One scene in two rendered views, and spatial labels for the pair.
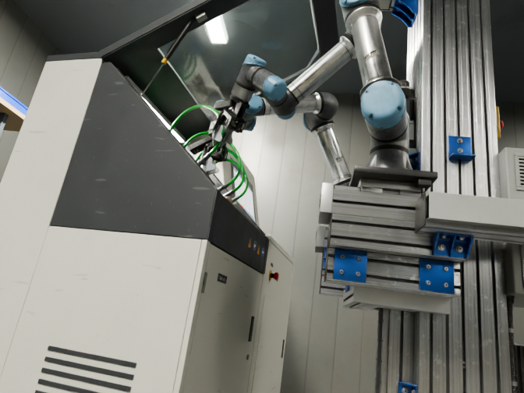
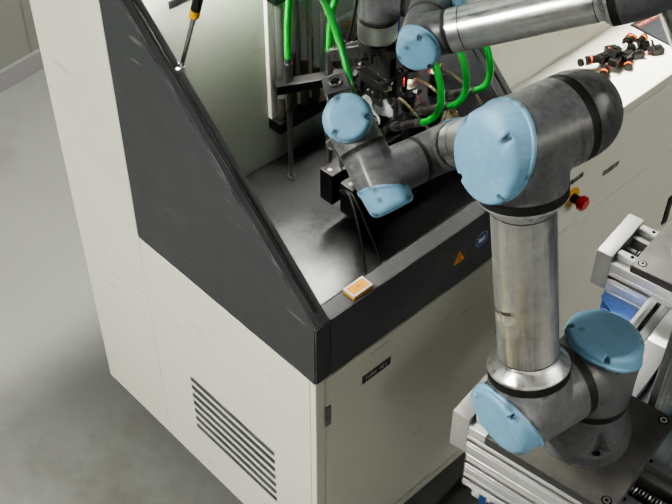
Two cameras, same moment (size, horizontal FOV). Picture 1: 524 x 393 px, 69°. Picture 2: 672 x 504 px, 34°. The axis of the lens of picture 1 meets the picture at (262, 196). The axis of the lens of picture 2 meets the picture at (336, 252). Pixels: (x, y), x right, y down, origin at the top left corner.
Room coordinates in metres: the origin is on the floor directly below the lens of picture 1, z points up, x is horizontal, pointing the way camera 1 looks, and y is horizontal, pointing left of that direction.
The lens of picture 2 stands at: (-0.04, -0.54, 2.43)
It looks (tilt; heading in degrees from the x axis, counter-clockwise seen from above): 44 degrees down; 29
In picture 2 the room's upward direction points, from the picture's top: straight up
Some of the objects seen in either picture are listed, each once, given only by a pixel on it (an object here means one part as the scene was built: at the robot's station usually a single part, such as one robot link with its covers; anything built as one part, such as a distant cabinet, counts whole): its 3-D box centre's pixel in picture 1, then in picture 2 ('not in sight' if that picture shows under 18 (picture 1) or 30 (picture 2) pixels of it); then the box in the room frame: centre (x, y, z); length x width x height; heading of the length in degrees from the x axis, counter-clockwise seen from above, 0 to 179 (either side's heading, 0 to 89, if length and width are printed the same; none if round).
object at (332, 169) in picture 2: not in sight; (391, 171); (1.63, 0.25, 0.91); 0.34 x 0.10 x 0.15; 163
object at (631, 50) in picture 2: not in sight; (621, 52); (2.18, -0.07, 1.01); 0.23 x 0.11 x 0.06; 163
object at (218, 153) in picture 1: (216, 146); (379, 67); (1.50, 0.23, 1.27); 0.09 x 0.08 x 0.12; 73
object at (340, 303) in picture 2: (240, 239); (433, 264); (1.45, 0.06, 0.87); 0.62 x 0.04 x 0.16; 163
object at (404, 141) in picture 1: (389, 132); (596, 361); (1.06, -0.37, 1.20); 0.13 x 0.12 x 0.14; 154
